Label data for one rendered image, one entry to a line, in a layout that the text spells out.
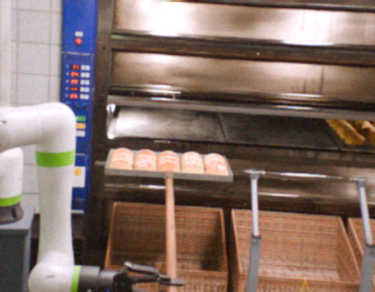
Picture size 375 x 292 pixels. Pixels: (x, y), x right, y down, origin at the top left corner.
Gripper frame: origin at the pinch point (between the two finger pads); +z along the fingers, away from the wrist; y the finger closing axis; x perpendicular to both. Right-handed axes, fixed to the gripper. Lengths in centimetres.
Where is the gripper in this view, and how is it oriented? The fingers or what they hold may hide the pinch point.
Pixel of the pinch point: (170, 288)
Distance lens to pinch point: 211.3
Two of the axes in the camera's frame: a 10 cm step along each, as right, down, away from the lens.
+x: 0.2, 2.4, -9.7
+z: 10.0, 0.7, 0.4
